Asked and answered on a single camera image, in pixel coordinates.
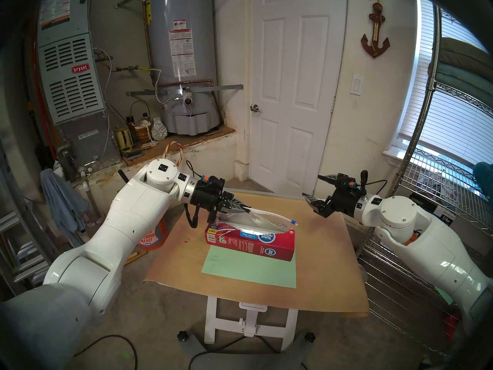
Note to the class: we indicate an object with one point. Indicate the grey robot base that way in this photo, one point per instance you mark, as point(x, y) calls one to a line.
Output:
point(242, 359)

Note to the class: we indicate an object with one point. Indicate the clear ziplock bag blue slider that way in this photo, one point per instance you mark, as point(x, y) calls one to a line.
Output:
point(246, 222)

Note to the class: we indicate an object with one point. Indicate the striped candy cane decoration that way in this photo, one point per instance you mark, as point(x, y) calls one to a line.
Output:
point(181, 151)

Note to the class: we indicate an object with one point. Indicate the aluminium ladder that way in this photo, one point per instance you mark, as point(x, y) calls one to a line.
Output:
point(23, 257)

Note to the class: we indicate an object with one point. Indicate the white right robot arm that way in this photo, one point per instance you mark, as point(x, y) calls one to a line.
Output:
point(431, 249)

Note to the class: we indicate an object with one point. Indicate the metal door knob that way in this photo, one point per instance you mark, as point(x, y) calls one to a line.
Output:
point(255, 108)

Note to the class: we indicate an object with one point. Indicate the black star knob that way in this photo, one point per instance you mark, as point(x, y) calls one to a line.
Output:
point(309, 337)
point(183, 337)

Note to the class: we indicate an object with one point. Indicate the pale green seat cushion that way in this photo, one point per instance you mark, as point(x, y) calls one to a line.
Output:
point(458, 82)

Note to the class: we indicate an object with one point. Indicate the light green paper sheet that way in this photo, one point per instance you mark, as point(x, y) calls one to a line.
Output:
point(250, 273)

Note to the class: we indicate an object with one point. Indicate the blue cloth rag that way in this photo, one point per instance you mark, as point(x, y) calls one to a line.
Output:
point(63, 207)

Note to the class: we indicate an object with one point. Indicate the wooden stick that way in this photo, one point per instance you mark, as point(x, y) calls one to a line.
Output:
point(134, 257)

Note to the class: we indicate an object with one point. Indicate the red freezer bag box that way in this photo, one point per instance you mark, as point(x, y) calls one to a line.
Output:
point(262, 249)

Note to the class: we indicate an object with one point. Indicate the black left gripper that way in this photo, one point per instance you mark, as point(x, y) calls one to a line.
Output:
point(206, 194)

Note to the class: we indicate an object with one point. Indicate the utility pump cardboard box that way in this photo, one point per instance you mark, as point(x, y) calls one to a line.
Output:
point(427, 203)

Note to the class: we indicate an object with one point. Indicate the raised wood topped platform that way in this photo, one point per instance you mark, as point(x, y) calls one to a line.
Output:
point(204, 153)

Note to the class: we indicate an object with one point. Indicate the orange plastic bucket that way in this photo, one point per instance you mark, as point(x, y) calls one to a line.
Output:
point(154, 238)

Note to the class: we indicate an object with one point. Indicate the green paper on shelf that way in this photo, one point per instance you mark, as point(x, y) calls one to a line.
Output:
point(445, 296)

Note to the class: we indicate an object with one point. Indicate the white folding table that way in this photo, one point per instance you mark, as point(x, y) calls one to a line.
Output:
point(250, 319)

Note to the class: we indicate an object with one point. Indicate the olive seat cushion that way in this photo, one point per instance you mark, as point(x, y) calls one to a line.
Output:
point(466, 53)

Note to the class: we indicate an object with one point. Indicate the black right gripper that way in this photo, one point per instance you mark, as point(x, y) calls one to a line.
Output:
point(346, 197)

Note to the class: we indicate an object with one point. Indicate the rusty anchor wall thermometer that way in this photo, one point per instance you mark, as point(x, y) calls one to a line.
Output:
point(374, 48)

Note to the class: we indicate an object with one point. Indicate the grey water heater tank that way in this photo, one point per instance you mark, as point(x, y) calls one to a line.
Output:
point(200, 45)

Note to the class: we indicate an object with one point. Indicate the white window blinds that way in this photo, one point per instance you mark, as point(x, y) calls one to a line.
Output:
point(458, 118)

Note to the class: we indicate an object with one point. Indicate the foil wrapped object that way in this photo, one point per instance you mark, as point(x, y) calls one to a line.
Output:
point(159, 130)

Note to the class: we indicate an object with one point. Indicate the yellow green canister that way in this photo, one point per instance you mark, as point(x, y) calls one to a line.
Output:
point(124, 139)

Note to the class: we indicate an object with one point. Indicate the grey bryant furnace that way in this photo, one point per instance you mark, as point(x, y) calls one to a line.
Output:
point(73, 91)

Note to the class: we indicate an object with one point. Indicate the teal fabric object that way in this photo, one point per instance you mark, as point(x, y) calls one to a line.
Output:
point(485, 180)

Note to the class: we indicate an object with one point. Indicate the white light switch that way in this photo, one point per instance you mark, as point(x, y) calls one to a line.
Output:
point(356, 84)

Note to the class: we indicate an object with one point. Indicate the white panel door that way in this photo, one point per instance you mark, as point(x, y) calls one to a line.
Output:
point(296, 142)

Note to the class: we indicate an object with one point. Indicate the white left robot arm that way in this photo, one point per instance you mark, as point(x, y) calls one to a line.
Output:
point(127, 226)

